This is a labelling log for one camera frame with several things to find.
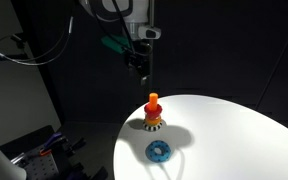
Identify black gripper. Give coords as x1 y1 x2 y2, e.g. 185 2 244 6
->
127 41 152 86

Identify orange post ring stacking stand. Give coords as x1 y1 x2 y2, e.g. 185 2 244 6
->
142 92 164 132

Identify blue ring with dark dots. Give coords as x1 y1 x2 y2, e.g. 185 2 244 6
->
144 139 173 165

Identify grey vertical pole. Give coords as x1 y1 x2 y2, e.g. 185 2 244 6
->
148 0 156 98

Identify black perforated breadboard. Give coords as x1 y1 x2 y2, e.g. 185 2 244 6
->
0 124 109 180

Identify red ring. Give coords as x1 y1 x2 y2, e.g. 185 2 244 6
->
143 103 163 115

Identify orange ring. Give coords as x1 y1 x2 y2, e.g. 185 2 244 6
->
144 115 162 125

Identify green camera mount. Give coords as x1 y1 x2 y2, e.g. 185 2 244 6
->
100 34 132 55

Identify black handle clamp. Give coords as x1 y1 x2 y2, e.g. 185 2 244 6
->
65 136 87 155

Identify long black robot cable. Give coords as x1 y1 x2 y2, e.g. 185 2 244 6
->
0 15 76 67

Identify orange handle clamp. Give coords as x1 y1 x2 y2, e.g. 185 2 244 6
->
38 148 54 158

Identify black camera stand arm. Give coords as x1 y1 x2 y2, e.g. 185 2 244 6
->
0 31 32 64

